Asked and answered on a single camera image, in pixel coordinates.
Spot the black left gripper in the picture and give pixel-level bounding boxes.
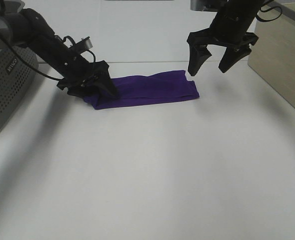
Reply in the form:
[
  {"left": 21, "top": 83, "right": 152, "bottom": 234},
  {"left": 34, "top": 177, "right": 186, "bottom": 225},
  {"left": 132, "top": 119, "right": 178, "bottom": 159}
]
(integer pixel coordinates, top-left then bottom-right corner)
[{"left": 47, "top": 44, "right": 119, "bottom": 105}]

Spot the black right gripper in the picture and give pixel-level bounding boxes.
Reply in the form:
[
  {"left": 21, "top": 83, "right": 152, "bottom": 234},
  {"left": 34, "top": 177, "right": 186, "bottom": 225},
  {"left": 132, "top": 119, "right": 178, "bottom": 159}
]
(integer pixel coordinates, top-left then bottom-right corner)
[{"left": 187, "top": 0, "right": 259, "bottom": 76}]

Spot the purple towel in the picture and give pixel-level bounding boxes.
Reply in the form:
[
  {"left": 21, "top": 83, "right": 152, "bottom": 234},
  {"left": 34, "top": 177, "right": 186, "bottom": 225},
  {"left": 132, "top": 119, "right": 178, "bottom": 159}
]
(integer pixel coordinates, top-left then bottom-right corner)
[{"left": 83, "top": 70, "right": 200, "bottom": 110}]

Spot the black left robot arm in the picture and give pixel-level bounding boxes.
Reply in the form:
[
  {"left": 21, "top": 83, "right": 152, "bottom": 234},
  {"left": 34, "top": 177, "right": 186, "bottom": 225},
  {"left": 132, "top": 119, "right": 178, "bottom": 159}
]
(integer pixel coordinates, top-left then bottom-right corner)
[{"left": 0, "top": 8, "right": 119, "bottom": 99}]

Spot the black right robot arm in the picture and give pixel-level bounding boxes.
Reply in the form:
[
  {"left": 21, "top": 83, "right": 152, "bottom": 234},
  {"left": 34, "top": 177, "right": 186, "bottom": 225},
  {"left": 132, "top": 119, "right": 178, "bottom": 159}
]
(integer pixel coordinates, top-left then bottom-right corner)
[{"left": 187, "top": 0, "right": 265, "bottom": 76}]

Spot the beige storage box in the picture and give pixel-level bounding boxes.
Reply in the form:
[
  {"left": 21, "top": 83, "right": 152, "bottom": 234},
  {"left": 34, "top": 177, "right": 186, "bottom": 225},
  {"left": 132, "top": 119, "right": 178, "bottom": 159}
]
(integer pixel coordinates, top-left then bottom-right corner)
[{"left": 248, "top": 0, "right": 295, "bottom": 108}]

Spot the grey perforated plastic basket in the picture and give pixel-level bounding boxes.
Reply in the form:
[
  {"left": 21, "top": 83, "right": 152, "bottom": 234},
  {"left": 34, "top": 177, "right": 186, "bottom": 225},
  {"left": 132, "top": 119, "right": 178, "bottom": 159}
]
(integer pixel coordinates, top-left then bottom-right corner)
[{"left": 0, "top": 13, "right": 40, "bottom": 141}]

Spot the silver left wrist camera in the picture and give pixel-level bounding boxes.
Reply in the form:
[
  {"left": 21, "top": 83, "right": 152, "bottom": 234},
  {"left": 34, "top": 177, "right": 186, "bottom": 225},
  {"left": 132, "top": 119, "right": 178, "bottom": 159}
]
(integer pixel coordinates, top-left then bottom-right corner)
[{"left": 70, "top": 36, "right": 93, "bottom": 54}]

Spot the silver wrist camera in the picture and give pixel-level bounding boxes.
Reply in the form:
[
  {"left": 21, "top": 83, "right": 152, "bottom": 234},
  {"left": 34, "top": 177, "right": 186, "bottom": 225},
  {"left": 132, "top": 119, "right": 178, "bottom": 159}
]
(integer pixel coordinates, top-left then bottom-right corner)
[
  {"left": 70, "top": 36, "right": 93, "bottom": 54},
  {"left": 190, "top": 0, "right": 227, "bottom": 12}
]

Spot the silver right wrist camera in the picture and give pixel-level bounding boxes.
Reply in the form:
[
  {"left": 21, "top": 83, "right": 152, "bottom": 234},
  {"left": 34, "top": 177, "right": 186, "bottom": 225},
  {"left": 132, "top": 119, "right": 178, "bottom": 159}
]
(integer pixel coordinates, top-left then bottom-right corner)
[{"left": 190, "top": 0, "right": 227, "bottom": 12}]

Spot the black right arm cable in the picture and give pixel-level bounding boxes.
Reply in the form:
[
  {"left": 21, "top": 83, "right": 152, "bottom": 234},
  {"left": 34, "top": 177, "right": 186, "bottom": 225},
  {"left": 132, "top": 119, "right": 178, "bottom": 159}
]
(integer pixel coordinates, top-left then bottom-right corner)
[{"left": 254, "top": 0, "right": 284, "bottom": 23}]

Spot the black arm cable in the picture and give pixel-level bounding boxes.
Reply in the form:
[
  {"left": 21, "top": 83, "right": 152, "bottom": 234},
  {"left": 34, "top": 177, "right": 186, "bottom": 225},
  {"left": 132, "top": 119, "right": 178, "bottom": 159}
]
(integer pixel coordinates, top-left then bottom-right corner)
[
  {"left": 0, "top": 19, "right": 96, "bottom": 82},
  {"left": 254, "top": 0, "right": 284, "bottom": 23}
]

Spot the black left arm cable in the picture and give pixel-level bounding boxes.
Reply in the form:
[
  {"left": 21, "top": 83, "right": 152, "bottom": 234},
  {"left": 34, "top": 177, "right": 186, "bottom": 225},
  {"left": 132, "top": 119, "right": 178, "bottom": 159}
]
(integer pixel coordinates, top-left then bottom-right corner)
[{"left": 0, "top": 19, "right": 96, "bottom": 82}]

